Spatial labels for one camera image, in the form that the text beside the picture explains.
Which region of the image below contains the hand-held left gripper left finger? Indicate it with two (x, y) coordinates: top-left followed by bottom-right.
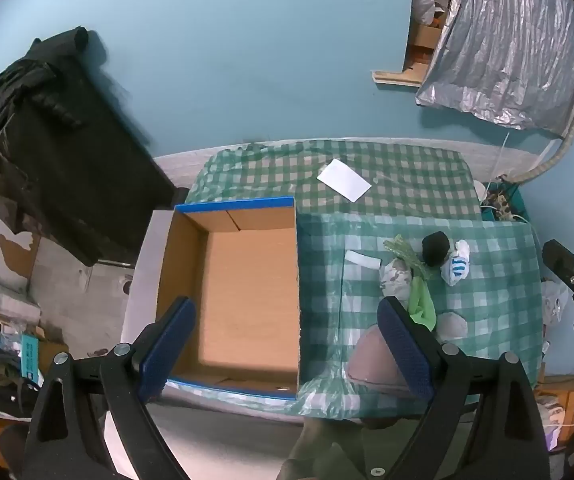
(19, 296), (198, 480)

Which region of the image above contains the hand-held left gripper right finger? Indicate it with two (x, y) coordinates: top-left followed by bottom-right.
(376, 296), (552, 480)

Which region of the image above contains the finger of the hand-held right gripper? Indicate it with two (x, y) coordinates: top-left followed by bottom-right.
(541, 239), (574, 291)

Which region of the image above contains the dusty pink cloth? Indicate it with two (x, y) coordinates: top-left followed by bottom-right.
(346, 325), (418, 398)

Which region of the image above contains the light green cloth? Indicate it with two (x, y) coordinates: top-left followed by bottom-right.
(407, 275), (438, 332)

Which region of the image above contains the pale grey cloth ball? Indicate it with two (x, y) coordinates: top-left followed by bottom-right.
(434, 311), (469, 343)

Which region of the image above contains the grey patterned cloth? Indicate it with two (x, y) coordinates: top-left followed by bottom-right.
(378, 258), (414, 303)

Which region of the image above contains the cardboard box with blue rim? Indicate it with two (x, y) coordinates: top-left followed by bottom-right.
(154, 196), (302, 402)

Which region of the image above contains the white blue striped sock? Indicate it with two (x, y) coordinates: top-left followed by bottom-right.
(440, 240), (470, 287)

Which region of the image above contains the green scouring pad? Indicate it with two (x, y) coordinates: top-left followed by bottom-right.
(384, 235), (440, 281)

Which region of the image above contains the white cloth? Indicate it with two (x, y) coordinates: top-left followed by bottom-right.
(344, 250), (382, 270)

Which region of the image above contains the black sock ball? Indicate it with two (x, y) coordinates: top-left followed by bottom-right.
(421, 231), (452, 267)

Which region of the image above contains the white plastic bag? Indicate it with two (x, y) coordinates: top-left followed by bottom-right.
(540, 280), (571, 332)

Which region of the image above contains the teal basket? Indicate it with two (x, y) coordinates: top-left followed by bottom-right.
(480, 180), (531, 223)

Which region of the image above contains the pale green checkered plastic tablecloth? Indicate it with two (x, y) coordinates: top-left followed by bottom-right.
(167, 212), (545, 420)

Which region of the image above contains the orange wooden cabinet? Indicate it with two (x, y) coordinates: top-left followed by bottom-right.
(537, 375), (574, 456)

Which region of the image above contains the teal packet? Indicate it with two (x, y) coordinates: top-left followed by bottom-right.
(19, 335), (44, 386)

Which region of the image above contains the dark green checkered tablecloth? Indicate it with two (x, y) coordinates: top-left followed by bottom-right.
(186, 139), (484, 221)

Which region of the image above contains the white paper card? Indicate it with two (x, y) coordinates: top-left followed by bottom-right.
(317, 158), (372, 203)

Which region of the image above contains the silver tarp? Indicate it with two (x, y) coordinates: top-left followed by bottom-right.
(415, 0), (574, 137)

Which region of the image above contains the black cloth cover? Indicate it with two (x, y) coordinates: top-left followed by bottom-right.
(0, 25), (178, 267)

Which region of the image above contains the wooden plank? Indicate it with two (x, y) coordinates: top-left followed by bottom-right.
(371, 62), (434, 89)

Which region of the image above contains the brown cardboard carton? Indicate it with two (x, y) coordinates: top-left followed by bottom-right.
(406, 24), (443, 68)

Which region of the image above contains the crumpled white bag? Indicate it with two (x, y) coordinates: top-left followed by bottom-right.
(413, 0), (438, 26)

